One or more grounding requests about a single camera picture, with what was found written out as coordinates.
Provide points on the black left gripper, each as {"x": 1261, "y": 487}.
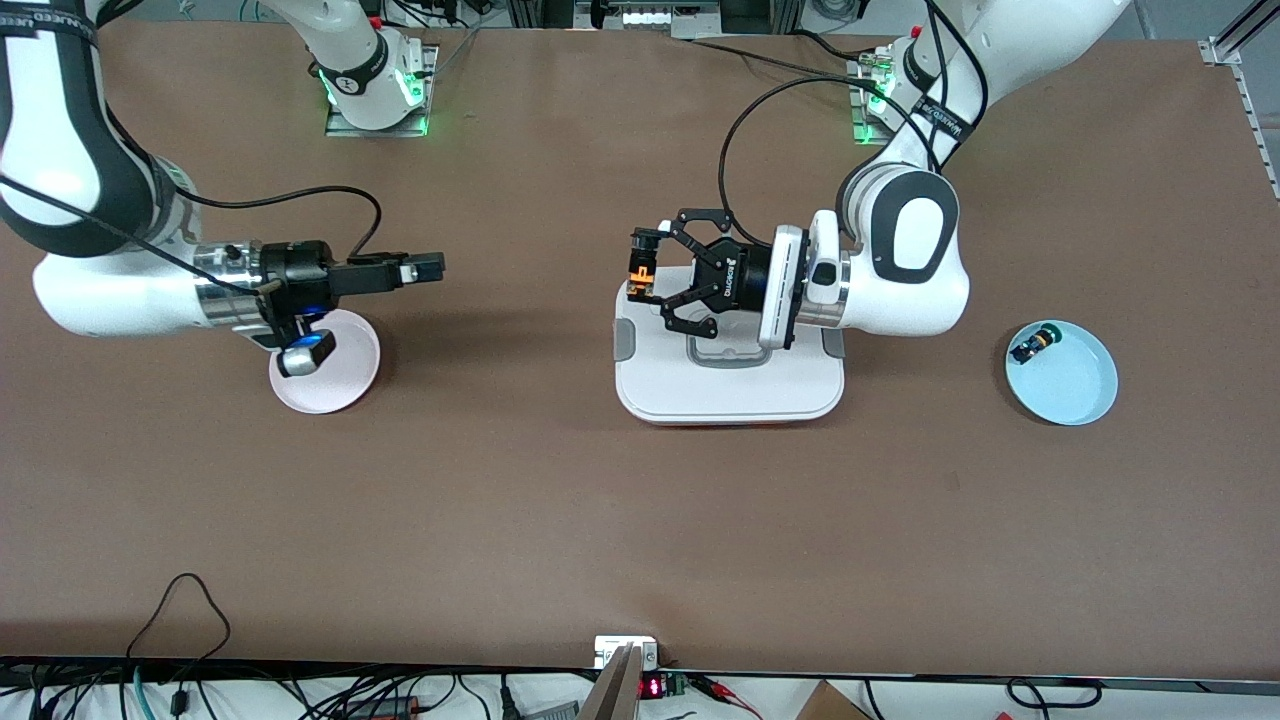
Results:
{"x": 738, "y": 274}

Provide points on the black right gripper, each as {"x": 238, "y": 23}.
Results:
{"x": 298, "y": 271}

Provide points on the orange push button switch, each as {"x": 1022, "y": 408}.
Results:
{"x": 640, "y": 280}

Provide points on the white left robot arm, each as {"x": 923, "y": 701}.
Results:
{"x": 900, "y": 290}

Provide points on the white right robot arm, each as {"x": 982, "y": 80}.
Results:
{"x": 90, "y": 300}

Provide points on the white lidded storage box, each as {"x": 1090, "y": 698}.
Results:
{"x": 730, "y": 395}

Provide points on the pink round plate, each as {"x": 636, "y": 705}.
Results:
{"x": 340, "y": 392}

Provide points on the light blue round plate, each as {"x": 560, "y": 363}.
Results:
{"x": 1070, "y": 385}

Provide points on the red LED display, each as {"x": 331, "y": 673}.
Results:
{"x": 651, "y": 688}

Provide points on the red clip lead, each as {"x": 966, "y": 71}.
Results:
{"x": 725, "y": 690}

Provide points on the grey slanted bar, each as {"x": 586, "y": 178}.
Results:
{"x": 612, "y": 695}

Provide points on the brown cardboard piece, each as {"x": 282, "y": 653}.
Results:
{"x": 830, "y": 705}

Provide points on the black table edge strip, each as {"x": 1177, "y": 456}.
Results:
{"x": 900, "y": 678}

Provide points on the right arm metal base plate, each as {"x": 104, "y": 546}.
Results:
{"x": 431, "y": 100}

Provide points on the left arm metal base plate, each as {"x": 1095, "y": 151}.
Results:
{"x": 858, "y": 110}

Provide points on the metal frame structure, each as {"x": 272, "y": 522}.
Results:
{"x": 650, "y": 17}

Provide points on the green push button switch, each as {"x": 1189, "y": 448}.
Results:
{"x": 1030, "y": 348}

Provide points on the white metal bracket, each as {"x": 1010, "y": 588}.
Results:
{"x": 610, "y": 650}

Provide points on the aluminium rail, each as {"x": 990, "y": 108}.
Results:
{"x": 1256, "y": 120}

